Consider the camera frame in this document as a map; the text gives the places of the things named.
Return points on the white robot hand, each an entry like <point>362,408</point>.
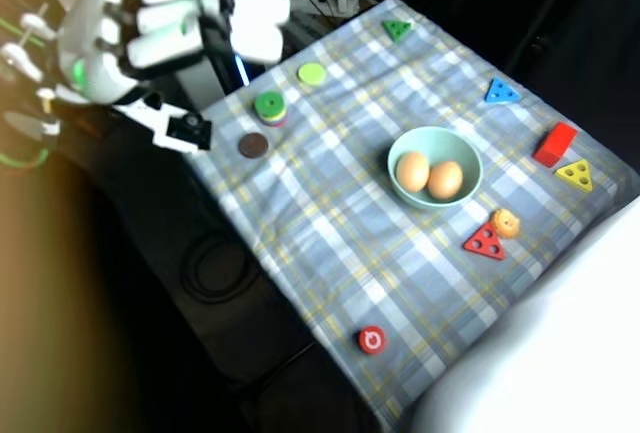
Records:
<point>95,53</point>

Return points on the brown egg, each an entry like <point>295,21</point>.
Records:
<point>446,180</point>
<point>412,171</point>

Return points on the mint green bowl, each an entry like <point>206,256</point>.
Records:
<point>465,153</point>

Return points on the white column with blue light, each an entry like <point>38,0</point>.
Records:
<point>200,85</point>

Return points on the brown disc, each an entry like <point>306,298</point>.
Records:
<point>253,145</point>

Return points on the stack of coloured rings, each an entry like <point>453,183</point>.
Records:
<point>270,108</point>

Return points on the light green disc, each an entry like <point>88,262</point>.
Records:
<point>311,73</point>

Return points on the white power strip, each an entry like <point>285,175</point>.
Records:
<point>320,5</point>

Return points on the green triangle block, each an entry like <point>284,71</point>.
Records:
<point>396,29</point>

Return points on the blue plaid cloth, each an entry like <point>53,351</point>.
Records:
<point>350,263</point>

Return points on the red round button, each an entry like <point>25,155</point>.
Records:
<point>371,339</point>

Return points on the blue triangle block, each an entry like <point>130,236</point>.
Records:
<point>501,92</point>

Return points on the red triangle block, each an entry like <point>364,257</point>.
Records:
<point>485,243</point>

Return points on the orange lion toy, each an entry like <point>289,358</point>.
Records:
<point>505,223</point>

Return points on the red rectangular block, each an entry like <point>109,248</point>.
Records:
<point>554,145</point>

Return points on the yellow triangle block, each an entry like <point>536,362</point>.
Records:
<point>576,174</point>

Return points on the white robot body shell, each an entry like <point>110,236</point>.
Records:
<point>540,333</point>

